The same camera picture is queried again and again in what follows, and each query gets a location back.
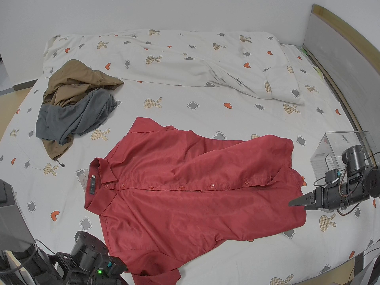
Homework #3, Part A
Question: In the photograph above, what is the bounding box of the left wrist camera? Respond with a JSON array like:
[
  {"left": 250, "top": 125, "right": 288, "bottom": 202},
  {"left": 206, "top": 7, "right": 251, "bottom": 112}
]
[{"left": 104, "top": 256, "right": 129, "bottom": 277}]

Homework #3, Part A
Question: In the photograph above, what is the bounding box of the grey garment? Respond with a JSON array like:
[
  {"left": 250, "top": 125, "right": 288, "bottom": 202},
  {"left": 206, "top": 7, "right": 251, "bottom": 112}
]
[{"left": 36, "top": 88, "right": 116, "bottom": 145}]

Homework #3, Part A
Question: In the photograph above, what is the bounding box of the bed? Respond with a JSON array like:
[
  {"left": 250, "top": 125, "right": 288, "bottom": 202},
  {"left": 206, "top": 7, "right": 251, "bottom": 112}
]
[{"left": 0, "top": 4, "right": 380, "bottom": 285}]

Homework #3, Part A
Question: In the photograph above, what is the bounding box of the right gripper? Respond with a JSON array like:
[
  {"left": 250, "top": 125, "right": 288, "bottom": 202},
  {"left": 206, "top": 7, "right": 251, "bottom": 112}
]
[{"left": 289, "top": 183, "right": 358, "bottom": 213}]

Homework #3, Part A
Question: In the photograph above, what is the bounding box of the red shirt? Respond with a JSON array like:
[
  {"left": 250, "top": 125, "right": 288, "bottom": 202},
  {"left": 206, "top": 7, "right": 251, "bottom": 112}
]
[{"left": 77, "top": 117, "right": 307, "bottom": 285}]

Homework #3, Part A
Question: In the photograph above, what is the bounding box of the clear plastic box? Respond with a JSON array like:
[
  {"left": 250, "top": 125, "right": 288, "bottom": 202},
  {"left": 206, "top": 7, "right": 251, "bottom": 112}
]
[{"left": 310, "top": 131, "right": 376, "bottom": 189}]

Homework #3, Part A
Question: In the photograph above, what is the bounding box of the white printed quilt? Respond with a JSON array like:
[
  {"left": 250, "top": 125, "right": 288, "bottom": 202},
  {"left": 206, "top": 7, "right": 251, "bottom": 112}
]
[{"left": 42, "top": 29, "right": 305, "bottom": 105}]

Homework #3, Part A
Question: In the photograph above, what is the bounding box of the brown garment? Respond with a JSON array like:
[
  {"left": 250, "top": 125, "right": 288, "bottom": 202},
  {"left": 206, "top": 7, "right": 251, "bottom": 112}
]
[{"left": 42, "top": 59, "right": 124, "bottom": 168}]

